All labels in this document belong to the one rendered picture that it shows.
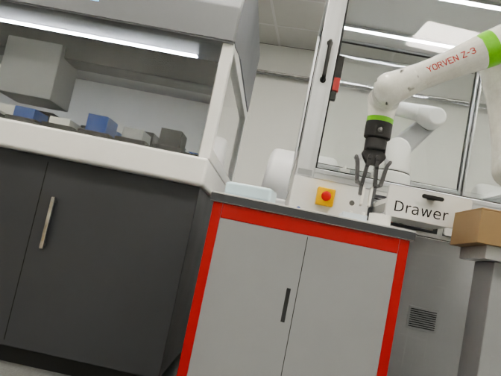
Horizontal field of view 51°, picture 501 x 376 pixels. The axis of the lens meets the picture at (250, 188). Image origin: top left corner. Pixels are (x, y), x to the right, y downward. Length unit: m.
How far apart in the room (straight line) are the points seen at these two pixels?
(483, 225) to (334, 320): 0.51
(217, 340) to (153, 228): 0.61
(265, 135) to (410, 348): 3.73
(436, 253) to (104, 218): 1.33
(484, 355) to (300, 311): 0.54
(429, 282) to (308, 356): 0.82
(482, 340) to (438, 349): 0.60
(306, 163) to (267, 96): 3.57
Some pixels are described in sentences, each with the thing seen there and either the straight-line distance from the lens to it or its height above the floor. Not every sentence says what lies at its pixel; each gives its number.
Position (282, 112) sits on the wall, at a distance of 5.67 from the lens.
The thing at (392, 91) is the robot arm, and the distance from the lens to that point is 1.74.
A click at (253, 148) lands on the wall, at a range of 5.60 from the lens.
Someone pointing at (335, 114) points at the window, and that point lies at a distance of 2.27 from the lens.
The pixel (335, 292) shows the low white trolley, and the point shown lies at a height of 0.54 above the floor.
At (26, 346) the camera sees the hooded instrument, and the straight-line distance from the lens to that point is 2.21.
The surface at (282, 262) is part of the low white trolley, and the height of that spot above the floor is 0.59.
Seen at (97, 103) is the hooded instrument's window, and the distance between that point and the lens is 2.11.
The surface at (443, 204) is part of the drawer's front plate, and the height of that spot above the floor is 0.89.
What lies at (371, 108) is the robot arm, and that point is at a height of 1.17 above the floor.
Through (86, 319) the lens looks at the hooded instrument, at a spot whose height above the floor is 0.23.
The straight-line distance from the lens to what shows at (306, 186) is 2.19.
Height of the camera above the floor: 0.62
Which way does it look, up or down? 6 degrees up
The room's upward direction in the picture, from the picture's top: 12 degrees clockwise
